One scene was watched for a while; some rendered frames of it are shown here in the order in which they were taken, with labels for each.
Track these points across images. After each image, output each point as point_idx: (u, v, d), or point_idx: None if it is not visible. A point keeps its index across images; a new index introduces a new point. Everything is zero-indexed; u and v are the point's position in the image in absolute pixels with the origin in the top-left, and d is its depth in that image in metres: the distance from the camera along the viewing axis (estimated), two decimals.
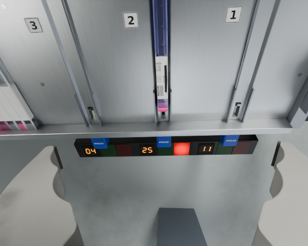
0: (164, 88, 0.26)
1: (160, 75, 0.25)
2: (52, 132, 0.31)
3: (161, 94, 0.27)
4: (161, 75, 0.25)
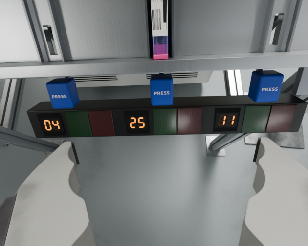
0: (162, 15, 0.17)
1: None
2: None
3: (157, 27, 0.18)
4: None
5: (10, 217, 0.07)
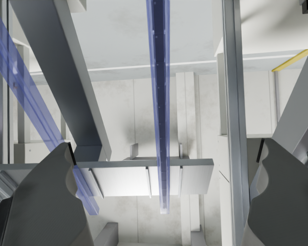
0: None
1: None
2: None
3: None
4: None
5: (6, 219, 0.07)
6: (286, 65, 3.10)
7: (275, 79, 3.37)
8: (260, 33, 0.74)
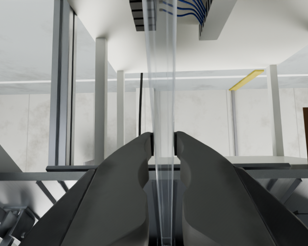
0: None
1: None
2: None
3: None
4: None
5: (86, 188, 0.08)
6: (240, 85, 3.24)
7: (232, 98, 3.49)
8: (142, 51, 0.69)
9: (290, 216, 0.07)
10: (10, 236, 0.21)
